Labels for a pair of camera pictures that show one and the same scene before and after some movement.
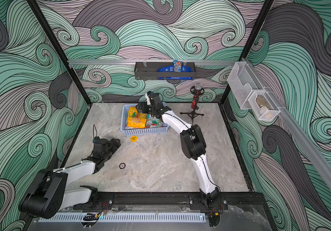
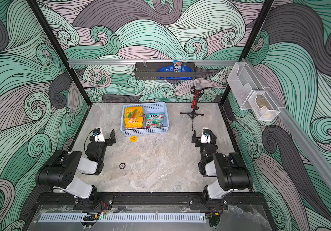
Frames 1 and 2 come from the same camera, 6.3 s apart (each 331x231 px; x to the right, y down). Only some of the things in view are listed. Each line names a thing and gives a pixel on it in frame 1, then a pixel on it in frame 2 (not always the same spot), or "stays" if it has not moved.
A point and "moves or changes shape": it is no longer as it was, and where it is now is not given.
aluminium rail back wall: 150,61 stays
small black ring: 122,165 stays
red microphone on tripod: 197,90 stays
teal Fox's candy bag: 152,122 stays
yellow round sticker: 133,138 stays
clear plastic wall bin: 243,82 stays
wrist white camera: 148,99 → 205,138
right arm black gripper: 142,108 → 215,143
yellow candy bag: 135,119 moves or changes shape
